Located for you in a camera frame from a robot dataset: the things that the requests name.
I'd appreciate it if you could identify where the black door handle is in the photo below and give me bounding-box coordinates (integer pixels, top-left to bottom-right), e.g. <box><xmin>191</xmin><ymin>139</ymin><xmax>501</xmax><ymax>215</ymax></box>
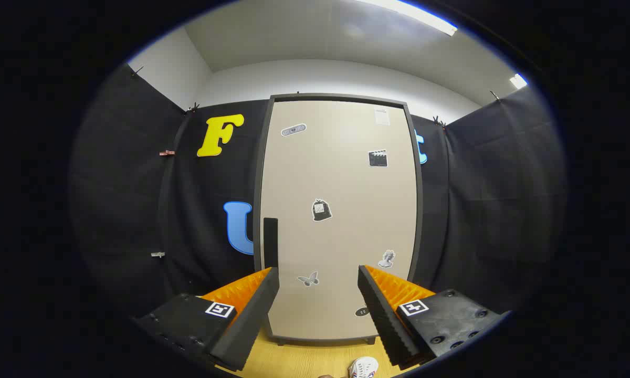
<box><xmin>264</xmin><ymin>218</ymin><xmax>279</xmax><ymax>268</ymax></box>

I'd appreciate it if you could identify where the grey shoe cabinet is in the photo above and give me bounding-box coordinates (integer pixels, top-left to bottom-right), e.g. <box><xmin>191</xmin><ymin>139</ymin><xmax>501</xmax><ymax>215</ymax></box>
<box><xmin>253</xmin><ymin>93</ymin><xmax>424</xmax><ymax>346</ymax></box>

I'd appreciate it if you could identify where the black backdrop cloth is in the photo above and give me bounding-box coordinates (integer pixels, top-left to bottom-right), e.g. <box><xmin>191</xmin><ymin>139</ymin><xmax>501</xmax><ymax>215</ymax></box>
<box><xmin>68</xmin><ymin>63</ymin><xmax>566</xmax><ymax>321</ymax></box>

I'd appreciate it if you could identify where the white canvas shoe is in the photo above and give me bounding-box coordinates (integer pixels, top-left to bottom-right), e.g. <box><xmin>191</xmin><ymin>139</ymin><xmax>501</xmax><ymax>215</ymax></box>
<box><xmin>348</xmin><ymin>357</ymin><xmax>380</xmax><ymax>378</ymax></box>

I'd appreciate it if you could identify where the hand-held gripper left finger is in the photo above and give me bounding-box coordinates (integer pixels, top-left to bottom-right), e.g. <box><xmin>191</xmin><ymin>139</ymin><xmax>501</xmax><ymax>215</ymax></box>
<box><xmin>131</xmin><ymin>267</ymin><xmax>280</xmax><ymax>372</ymax></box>

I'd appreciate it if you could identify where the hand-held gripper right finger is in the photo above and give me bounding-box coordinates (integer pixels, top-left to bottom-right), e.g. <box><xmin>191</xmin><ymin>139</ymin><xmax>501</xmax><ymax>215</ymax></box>
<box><xmin>358</xmin><ymin>265</ymin><xmax>510</xmax><ymax>368</ymax></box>

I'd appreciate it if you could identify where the long ceiling light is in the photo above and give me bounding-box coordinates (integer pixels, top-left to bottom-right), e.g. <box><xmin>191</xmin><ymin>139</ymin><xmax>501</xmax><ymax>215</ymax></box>
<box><xmin>357</xmin><ymin>0</ymin><xmax>458</xmax><ymax>36</ymax></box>

